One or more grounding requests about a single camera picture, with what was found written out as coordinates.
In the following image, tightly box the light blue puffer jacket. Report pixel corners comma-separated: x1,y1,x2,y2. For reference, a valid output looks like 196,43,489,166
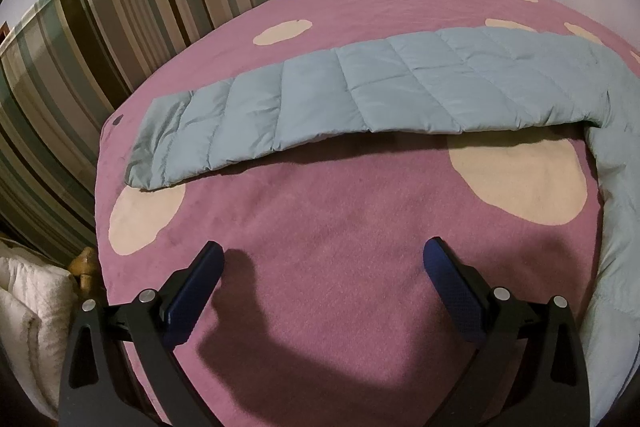
125,27,639,425

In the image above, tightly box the white quilted blanket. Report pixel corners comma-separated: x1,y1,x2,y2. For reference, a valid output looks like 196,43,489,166
1,243,76,419

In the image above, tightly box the wooden bedpost knob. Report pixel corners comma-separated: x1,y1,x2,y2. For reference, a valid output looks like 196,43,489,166
67,247,106,299

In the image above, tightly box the pink polka dot bedsheet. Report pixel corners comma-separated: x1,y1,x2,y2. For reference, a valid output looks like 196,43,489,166
96,0,639,426

